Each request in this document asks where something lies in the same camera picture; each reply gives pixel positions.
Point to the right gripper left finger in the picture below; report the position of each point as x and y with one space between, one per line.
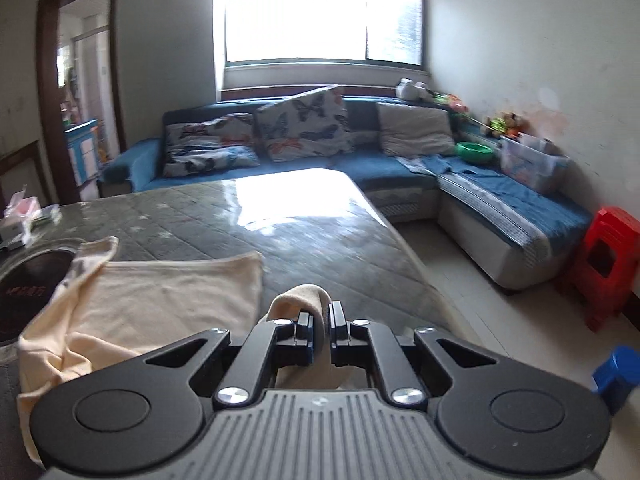
254 364

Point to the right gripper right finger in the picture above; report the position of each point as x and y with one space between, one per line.
374 348

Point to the cream beige garment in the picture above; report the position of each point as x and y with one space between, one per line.
107 311

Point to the blue corner sofa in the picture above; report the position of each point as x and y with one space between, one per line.
517 236

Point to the butterfly pillow lying flat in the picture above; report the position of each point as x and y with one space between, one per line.
224 143

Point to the plain grey cushion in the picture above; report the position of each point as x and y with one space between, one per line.
412 131

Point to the green plastic bowl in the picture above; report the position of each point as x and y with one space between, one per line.
475 153

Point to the butterfly pillow standing upright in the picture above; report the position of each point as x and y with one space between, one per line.
310 124

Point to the clear plastic storage box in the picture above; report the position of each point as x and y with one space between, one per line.
534 162

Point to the white plush toy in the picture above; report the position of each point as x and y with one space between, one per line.
413 91

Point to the red plastic stool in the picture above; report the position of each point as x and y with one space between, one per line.
601 271

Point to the black induction cooktop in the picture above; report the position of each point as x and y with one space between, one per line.
28 281

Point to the blue plastic stool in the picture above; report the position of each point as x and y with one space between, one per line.
617 378

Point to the brown plush toys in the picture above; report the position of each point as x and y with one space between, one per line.
510 125

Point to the pink tissue pack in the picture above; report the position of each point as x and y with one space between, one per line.
21 207

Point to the dark wooden door frame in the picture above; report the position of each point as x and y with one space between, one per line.
49 104

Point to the window with frame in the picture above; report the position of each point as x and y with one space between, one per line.
360 31

